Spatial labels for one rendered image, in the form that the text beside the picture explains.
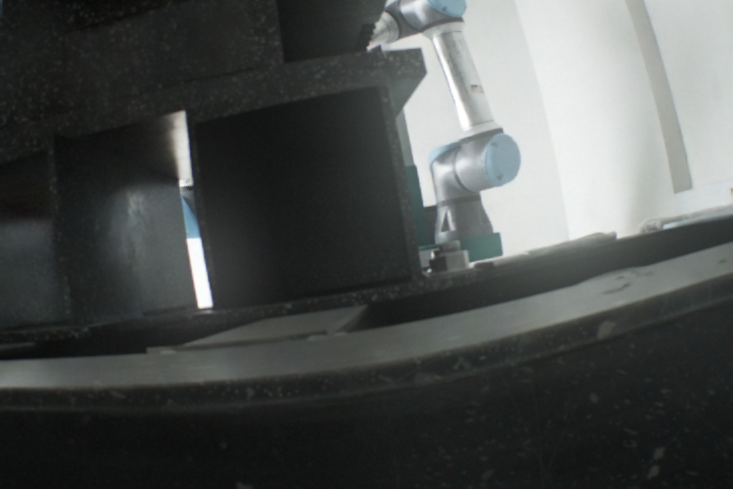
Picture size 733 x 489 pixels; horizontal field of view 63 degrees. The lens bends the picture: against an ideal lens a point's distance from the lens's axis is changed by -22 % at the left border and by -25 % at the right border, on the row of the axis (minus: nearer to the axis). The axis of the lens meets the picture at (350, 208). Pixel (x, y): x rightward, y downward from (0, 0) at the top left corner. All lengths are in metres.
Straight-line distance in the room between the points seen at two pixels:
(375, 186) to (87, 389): 0.88
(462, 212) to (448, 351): 1.62
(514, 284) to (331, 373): 0.86
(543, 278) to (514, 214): 1.97
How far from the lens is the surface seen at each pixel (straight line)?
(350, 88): 0.72
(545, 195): 3.08
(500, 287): 1.08
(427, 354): 0.23
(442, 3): 1.79
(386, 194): 1.09
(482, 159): 1.75
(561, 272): 1.10
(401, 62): 0.76
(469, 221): 1.84
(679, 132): 1.74
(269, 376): 0.23
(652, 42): 1.77
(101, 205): 0.83
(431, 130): 3.07
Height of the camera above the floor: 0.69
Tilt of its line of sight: 5 degrees up
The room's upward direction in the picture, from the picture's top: 10 degrees counter-clockwise
